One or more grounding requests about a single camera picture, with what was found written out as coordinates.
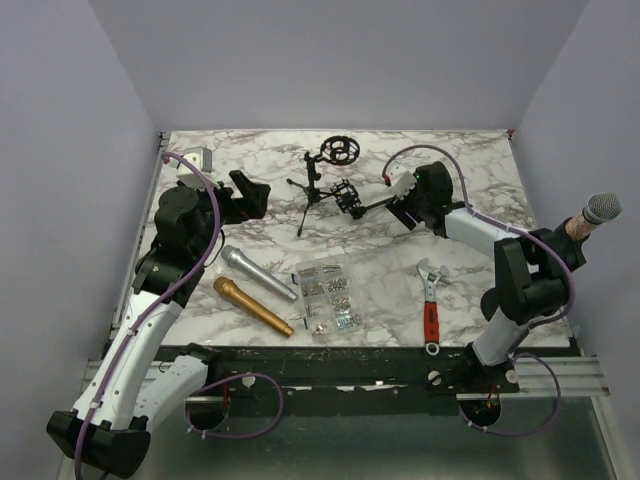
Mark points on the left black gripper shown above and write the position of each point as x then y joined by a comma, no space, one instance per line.
253,203

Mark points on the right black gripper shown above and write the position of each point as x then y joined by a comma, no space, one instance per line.
400,214

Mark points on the black round-base shock-mount stand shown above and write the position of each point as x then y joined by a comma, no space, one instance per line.
348,200

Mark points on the grey microphone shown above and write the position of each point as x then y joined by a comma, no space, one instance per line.
237,260

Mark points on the gold microphone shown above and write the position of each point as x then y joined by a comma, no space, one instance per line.
230,292

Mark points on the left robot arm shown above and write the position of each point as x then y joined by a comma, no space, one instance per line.
110,425

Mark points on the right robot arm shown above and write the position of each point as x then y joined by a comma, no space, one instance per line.
458,221

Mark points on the black round-base clip stand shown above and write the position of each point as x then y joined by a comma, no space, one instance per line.
533,275

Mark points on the clear plastic screw box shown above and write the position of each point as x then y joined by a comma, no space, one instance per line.
330,300

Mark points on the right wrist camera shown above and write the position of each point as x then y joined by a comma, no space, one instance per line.
401,185

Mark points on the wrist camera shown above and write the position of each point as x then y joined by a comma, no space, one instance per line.
401,185
201,158

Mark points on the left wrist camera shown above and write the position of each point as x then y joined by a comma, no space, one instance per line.
201,158

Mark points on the red-handled adjustable wrench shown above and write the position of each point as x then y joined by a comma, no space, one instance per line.
431,278

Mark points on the black front mounting rail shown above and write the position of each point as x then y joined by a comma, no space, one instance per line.
348,381

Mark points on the cork-handle silver-head microphone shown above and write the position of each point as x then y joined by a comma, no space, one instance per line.
600,208

